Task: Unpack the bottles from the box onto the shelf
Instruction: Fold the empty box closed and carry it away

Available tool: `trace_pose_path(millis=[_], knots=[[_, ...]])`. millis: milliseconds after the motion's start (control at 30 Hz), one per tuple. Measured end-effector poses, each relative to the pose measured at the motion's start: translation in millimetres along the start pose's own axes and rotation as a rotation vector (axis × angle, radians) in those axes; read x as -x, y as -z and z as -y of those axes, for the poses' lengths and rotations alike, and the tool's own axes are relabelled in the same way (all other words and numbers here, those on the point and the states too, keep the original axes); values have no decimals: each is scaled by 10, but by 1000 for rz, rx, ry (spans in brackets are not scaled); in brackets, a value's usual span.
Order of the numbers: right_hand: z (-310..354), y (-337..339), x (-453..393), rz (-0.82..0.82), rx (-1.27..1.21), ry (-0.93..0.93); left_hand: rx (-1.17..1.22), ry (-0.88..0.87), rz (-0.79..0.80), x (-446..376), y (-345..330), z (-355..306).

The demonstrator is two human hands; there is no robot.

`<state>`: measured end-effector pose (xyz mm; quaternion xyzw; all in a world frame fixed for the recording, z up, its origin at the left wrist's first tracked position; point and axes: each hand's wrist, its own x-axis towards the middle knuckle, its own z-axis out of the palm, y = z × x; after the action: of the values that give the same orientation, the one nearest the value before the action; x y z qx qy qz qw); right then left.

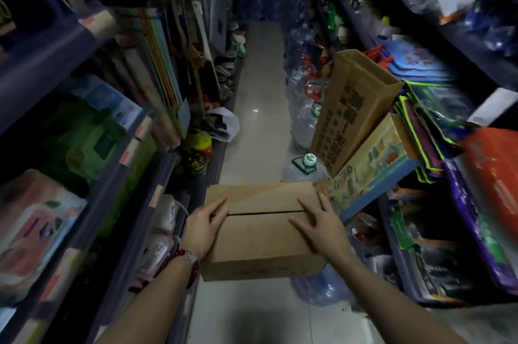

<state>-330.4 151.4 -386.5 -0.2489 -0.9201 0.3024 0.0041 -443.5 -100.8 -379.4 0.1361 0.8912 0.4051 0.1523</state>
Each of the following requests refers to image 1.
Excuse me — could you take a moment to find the person's left hand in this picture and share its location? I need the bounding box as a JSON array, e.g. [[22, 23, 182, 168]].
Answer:
[[180, 196, 230, 264]]

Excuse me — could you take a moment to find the person's right hand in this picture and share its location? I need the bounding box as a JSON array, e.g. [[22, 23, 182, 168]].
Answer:
[[289, 192, 353, 264]]

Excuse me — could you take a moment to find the brown cardboard box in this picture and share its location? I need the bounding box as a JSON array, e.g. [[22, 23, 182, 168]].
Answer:
[[199, 181, 329, 282]]

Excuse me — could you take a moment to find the person's left forearm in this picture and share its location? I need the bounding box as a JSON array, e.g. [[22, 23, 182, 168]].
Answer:
[[95, 253, 199, 344]]

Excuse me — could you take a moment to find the person's right forearm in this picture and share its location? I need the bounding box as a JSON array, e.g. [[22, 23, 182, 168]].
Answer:
[[324, 248, 468, 344]]

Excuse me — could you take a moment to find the water jug with green cap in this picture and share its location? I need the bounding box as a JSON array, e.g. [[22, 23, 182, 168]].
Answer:
[[281, 153, 329, 185]]

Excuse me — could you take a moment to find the printed colourful cardboard box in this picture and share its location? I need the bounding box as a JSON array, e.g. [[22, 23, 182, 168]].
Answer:
[[316, 113, 420, 222]]

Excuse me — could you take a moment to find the white cotton pad package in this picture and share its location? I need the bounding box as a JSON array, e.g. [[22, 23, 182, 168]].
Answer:
[[135, 193, 180, 280]]

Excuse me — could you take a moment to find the clear blue water jug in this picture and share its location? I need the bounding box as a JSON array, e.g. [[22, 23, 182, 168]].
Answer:
[[291, 263, 357, 308]]

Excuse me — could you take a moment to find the yellow and black jar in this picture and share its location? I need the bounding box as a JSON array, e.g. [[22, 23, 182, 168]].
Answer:
[[181, 132, 213, 178]]

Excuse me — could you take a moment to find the tall open cardboard box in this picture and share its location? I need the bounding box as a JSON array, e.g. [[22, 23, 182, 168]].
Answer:
[[309, 49, 405, 179]]

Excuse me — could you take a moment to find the dark metal shelving unit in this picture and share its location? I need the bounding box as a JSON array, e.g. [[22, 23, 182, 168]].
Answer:
[[312, 0, 518, 308]]

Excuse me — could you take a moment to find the white plastic bag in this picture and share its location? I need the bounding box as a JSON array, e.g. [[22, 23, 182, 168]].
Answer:
[[202, 107, 240, 143]]

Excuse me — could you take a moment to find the row of large water jugs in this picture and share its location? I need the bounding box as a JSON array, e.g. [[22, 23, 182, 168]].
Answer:
[[282, 23, 330, 151]]

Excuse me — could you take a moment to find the blue metal shelving unit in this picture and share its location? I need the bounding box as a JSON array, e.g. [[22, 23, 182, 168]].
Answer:
[[0, 0, 243, 344]]

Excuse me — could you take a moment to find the stack of green-edged bags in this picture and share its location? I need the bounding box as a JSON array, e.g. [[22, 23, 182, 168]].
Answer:
[[392, 80, 468, 184]]

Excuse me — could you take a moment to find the green tissue package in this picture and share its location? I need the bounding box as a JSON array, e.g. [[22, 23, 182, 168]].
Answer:
[[38, 91, 158, 199]]

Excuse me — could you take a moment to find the purple plastic packet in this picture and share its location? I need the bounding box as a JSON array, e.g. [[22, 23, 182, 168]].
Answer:
[[442, 159, 518, 297]]

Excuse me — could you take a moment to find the stack of blue bags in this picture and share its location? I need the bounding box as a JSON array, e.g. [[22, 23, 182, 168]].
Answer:
[[378, 38, 456, 83]]

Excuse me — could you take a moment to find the orange plastic packet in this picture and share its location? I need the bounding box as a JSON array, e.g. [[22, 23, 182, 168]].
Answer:
[[456, 127, 518, 245]]

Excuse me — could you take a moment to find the row of colourful folders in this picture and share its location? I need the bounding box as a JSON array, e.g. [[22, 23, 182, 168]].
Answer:
[[127, 8, 185, 114]]

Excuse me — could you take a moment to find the pink floral package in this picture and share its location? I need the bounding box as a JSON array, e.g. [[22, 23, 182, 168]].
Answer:
[[0, 169, 88, 306]]

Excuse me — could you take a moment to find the red bead bracelet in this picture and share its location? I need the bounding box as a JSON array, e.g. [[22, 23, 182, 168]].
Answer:
[[162, 249, 200, 291]]

